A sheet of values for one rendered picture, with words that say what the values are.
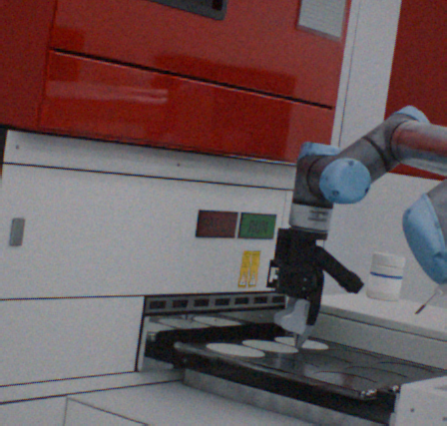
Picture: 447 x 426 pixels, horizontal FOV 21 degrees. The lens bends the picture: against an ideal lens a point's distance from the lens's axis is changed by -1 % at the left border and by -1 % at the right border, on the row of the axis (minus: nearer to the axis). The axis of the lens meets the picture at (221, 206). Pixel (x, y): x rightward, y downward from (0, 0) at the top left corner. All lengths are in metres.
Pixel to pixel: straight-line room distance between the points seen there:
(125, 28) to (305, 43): 0.50
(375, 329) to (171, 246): 0.46
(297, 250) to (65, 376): 0.49
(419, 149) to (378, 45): 3.73
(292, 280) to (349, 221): 3.52
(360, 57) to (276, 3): 3.41
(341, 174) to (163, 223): 0.31
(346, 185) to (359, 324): 0.39
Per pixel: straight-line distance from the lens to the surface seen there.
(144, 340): 2.01
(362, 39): 5.52
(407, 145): 1.97
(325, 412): 1.95
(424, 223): 1.63
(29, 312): 1.80
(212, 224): 2.11
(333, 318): 2.32
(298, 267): 2.10
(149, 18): 1.84
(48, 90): 1.69
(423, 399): 1.63
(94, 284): 1.90
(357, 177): 1.99
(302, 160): 2.11
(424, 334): 2.23
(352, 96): 5.48
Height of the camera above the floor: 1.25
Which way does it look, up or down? 3 degrees down
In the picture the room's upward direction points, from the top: 8 degrees clockwise
